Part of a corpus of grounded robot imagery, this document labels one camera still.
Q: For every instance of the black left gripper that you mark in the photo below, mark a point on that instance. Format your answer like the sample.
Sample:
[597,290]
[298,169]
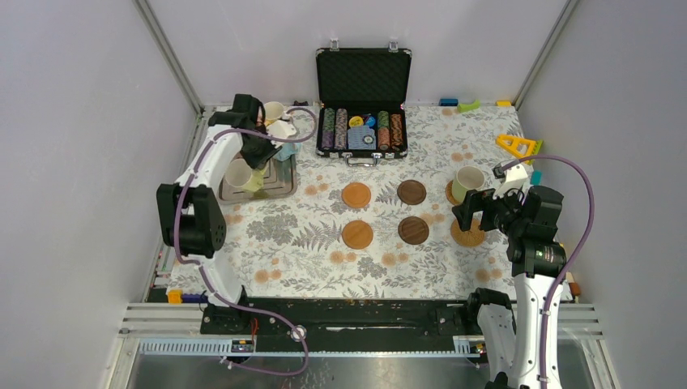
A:
[257,162]

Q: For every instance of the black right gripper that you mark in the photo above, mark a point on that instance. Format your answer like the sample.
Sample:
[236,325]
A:
[479,200]

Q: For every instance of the pale yellow mug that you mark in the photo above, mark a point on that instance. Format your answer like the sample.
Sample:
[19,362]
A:
[239,175]

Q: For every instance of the light blue mug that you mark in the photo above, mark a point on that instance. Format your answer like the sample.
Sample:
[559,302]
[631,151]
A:
[286,151]

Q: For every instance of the woven cork coaster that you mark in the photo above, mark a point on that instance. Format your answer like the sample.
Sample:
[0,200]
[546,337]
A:
[472,238]

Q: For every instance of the light green mug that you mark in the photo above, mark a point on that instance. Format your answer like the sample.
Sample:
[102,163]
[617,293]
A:
[467,178]

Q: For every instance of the dark brown wooden coaster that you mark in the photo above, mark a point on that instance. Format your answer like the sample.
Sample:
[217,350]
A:
[413,230]

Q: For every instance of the dark walnut wooden coaster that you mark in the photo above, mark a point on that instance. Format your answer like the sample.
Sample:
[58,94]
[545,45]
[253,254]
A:
[411,192]

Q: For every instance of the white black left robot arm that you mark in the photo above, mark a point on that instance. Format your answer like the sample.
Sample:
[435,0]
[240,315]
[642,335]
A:
[191,221]

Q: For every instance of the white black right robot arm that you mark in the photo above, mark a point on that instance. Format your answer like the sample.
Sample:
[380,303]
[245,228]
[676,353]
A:
[520,334]

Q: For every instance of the woven rattan coaster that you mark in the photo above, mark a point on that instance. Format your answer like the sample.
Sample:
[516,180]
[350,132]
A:
[449,196]

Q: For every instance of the orange wooden coaster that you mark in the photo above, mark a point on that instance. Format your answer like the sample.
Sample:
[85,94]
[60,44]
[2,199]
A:
[356,195]

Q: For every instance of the light brown wooden coaster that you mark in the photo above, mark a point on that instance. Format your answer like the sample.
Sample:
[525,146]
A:
[357,234]

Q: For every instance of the silver metal tray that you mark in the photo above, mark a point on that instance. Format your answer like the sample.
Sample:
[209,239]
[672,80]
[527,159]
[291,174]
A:
[279,179]

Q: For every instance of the teal toy block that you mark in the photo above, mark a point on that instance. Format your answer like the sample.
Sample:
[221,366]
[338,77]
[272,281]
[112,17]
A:
[536,178]

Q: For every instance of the yellow triangle toy block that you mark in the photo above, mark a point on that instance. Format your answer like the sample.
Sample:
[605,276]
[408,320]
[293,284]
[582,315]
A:
[519,147]

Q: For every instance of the brown wooden block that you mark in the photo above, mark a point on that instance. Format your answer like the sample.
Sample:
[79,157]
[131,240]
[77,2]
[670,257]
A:
[575,290]

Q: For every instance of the green toy block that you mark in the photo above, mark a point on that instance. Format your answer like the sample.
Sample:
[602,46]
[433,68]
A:
[467,107]

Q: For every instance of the floral table mat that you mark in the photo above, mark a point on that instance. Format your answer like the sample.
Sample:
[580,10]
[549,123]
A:
[292,247]

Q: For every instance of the black poker chip case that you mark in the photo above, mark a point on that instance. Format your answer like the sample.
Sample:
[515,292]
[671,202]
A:
[362,93]

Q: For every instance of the dark blue toy block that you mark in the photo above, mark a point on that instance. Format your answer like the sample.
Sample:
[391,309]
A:
[194,298]

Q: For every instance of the orange toy block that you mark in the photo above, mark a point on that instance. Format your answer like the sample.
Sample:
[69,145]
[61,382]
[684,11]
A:
[174,296]

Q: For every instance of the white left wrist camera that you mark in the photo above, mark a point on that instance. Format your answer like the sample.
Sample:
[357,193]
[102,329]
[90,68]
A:
[281,130]

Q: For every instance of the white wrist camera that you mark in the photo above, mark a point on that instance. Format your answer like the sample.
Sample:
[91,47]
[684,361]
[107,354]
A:
[281,130]
[512,178]

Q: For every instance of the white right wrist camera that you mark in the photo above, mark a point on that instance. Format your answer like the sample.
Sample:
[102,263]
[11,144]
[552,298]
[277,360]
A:
[512,178]

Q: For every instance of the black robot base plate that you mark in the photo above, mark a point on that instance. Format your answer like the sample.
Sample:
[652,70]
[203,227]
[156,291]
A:
[345,325]

